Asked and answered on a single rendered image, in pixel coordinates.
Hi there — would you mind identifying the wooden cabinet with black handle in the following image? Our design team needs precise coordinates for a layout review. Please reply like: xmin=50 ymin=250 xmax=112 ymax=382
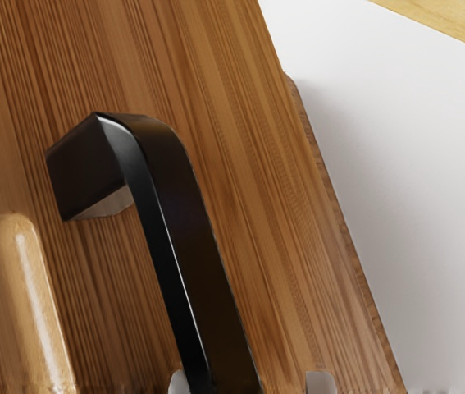
xmin=0 ymin=0 xmax=399 ymax=394

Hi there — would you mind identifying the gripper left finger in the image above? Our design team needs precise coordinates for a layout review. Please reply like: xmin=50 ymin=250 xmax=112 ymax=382
xmin=166 ymin=369 xmax=193 ymax=394

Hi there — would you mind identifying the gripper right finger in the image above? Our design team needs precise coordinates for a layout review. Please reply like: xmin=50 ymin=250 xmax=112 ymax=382
xmin=304 ymin=369 xmax=337 ymax=394

